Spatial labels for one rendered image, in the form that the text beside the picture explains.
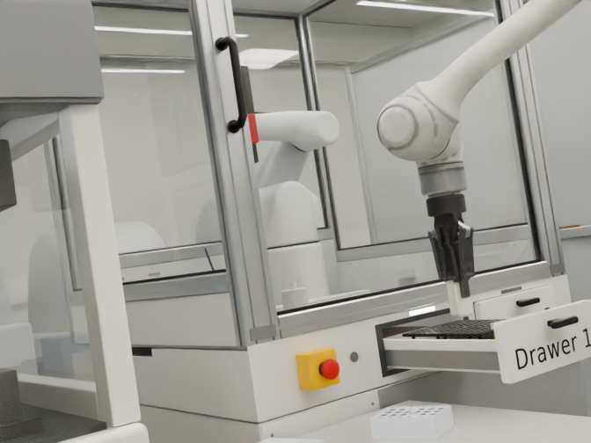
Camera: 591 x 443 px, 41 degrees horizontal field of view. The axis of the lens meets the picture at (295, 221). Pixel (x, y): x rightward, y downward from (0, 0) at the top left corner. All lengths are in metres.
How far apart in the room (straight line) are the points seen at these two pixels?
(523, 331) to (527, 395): 0.57
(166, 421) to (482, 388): 0.74
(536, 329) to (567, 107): 1.98
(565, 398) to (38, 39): 1.59
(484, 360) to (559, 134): 2.02
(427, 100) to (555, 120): 2.11
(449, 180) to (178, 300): 0.63
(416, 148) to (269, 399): 0.56
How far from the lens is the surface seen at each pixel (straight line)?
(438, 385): 1.85
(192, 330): 1.70
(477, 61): 1.41
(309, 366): 1.55
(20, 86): 1.12
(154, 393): 1.92
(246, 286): 1.53
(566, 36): 3.46
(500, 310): 1.98
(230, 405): 1.62
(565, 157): 3.44
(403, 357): 1.69
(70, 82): 1.15
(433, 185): 1.53
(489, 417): 1.52
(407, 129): 1.34
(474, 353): 1.55
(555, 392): 2.17
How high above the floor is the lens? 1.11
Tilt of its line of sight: 2 degrees up
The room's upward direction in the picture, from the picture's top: 8 degrees counter-clockwise
